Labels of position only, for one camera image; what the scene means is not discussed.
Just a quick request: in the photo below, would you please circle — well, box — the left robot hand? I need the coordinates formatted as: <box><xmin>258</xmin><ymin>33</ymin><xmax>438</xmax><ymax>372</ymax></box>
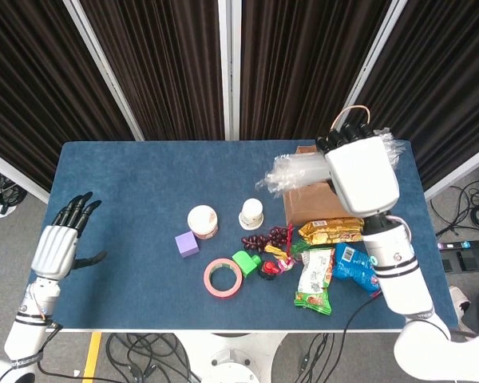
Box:
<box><xmin>30</xmin><ymin>191</ymin><xmax>108</xmax><ymax>280</ymax></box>

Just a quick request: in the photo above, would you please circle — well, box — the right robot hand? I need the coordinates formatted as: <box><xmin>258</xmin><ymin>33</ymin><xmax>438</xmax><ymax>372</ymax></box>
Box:
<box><xmin>315</xmin><ymin>122</ymin><xmax>400</xmax><ymax>219</ymax></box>

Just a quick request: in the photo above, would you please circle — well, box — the clear pack of straws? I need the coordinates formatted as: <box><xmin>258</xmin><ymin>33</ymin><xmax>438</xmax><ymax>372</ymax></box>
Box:
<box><xmin>255</xmin><ymin>127</ymin><xmax>406</xmax><ymax>199</ymax></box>

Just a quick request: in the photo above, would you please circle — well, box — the gold snack package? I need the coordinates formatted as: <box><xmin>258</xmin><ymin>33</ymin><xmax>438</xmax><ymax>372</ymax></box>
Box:
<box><xmin>298</xmin><ymin>217</ymin><xmax>366</xmax><ymax>245</ymax></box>

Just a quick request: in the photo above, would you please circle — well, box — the blue snack packet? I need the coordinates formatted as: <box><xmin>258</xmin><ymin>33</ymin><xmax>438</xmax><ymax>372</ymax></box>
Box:
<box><xmin>332</xmin><ymin>243</ymin><xmax>381</xmax><ymax>296</ymax></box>

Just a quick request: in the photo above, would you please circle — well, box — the green snack packet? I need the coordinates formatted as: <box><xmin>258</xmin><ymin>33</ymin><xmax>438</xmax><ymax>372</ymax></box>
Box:
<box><xmin>294</xmin><ymin>247</ymin><xmax>335</xmax><ymax>317</ymax></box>

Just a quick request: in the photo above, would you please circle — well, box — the brown paper bag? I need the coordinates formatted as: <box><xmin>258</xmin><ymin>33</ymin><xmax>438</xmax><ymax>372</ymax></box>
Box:
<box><xmin>283</xmin><ymin>105</ymin><xmax>396</xmax><ymax>227</ymax></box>

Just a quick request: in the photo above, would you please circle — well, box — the blue felt table cover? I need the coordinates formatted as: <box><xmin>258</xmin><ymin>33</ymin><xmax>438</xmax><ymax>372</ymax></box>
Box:
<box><xmin>25</xmin><ymin>139</ymin><xmax>460</xmax><ymax>331</ymax></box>

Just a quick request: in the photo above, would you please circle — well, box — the yellow floor tape strip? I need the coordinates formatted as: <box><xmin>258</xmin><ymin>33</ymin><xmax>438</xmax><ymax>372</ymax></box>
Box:
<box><xmin>81</xmin><ymin>331</ymin><xmax>104</xmax><ymax>383</ymax></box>

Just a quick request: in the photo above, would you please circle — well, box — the white paper cup stack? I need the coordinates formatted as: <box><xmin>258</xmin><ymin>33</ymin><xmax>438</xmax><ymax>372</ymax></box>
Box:
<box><xmin>238</xmin><ymin>198</ymin><xmax>264</xmax><ymax>231</ymax></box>

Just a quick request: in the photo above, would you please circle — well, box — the purple grape bunch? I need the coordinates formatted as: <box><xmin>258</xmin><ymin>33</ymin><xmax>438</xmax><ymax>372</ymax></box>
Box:
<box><xmin>241</xmin><ymin>226</ymin><xmax>291</xmax><ymax>253</ymax></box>

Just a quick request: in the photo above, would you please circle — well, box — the dark pleated curtain panel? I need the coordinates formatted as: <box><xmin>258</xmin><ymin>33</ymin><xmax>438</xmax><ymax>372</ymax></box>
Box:
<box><xmin>239</xmin><ymin>0</ymin><xmax>392</xmax><ymax>140</ymax></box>
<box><xmin>338</xmin><ymin>0</ymin><xmax>479</xmax><ymax>188</ymax></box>
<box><xmin>0</xmin><ymin>0</ymin><xmax>135</xmax><ymax>192</ymax></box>
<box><xmin>79</xmin><ymin>0</ymin><xmax>226</xmax><ymax>140</ymax></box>

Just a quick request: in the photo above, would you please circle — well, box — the purple cube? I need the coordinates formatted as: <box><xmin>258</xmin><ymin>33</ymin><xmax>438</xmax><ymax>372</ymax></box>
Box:
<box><xmin>174</xmin><ymin>231</ymin><xmax>200</xmax><ymax>259</ymax></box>

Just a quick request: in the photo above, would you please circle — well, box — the black foot pedal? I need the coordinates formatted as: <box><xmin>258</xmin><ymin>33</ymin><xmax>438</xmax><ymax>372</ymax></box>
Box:
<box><xmin>441</xmin><ymin>249</ymin><xmax>479</xmax><ymax>273</ymax></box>

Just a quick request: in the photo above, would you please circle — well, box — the green plastic block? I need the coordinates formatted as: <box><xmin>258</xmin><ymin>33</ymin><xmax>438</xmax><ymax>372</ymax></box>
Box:
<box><xmin>231</xmin><ymin>250</ymin><xmax>263</xmax><ymax>279</ymax></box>

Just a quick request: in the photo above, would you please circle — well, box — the clear jar of rubber bands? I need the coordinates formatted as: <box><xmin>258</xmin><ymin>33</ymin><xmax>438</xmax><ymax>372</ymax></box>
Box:
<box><xmin>186</xmin><ymin>204</ymin><xmax>220</xmax><ymax>241</ymax></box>

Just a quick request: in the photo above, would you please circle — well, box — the white sneaker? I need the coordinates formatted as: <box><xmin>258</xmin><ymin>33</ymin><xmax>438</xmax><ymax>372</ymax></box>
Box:
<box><xmin>448</xmin><ymin>285</ymin><xmax>472</xmax><ymax>320</ymax></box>

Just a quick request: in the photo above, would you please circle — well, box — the red tape roll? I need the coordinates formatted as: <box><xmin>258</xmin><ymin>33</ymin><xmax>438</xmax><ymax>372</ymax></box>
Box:
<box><xmin>203</xmin><ymin>258</ymin><xmax>244</xmax><ymax>299</ymax></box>

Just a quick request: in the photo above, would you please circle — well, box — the white partition frame rail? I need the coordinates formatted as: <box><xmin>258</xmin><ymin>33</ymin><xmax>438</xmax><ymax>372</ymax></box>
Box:
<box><xmin>422</xmin><ymin>140</ymin><xmax>479</xmax><ymax>201</ymax></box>
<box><xmin>0</xmin><ymin>144</ymin><xmax>51</xmax><ymax>204</ymax></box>

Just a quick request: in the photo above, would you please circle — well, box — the white partition frame post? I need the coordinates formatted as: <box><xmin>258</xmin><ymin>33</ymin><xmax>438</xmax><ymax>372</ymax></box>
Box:
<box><xmin>330</xmin><ymin>0</ymin><xmax>409</xmax><ymax>139</ymax></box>
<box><xmin>62</xmin><ymin>0</ymin><xmax>145</xmax><ymax>141</ymax></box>
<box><xmin>217</xmin><ymin>0</ymin><xmax>243</xmax><ymax>140</ymax></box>

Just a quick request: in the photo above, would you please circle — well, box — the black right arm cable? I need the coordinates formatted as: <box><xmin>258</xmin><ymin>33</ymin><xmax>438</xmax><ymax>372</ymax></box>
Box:
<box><xmin>340</xmin><ymin>290</ymin><xmax>383</xmax><ymax>383</ymax></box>

